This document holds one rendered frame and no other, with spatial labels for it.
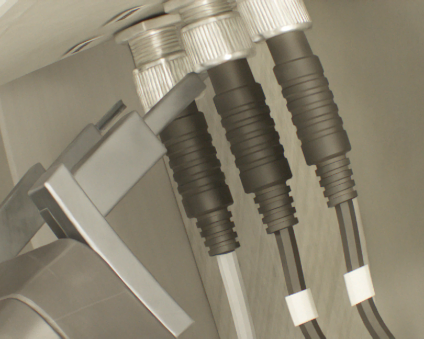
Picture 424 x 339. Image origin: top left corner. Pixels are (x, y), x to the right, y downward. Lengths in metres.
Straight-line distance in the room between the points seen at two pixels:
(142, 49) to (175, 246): 0.12
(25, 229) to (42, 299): 0.07
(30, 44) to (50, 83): 0.16
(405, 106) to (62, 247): 0.09
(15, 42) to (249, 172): 0.08
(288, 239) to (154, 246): 0.14
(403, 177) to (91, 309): 0.09
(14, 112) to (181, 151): 0.11
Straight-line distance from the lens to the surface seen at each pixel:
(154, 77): 0.65
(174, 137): 0.66
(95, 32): 0.64
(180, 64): 0.66
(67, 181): 0.60
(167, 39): 0.66
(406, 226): 0.64
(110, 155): 0.62
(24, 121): 0.75
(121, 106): 0.68
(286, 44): 0.59
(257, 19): 0.59
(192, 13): 0.62
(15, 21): 0.54
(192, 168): 0.65
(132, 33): 0.66
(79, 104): 0.76
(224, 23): 0.62
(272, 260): 0.72
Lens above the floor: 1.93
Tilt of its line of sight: 40 degrees down
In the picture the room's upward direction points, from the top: 3 degrees clockwise
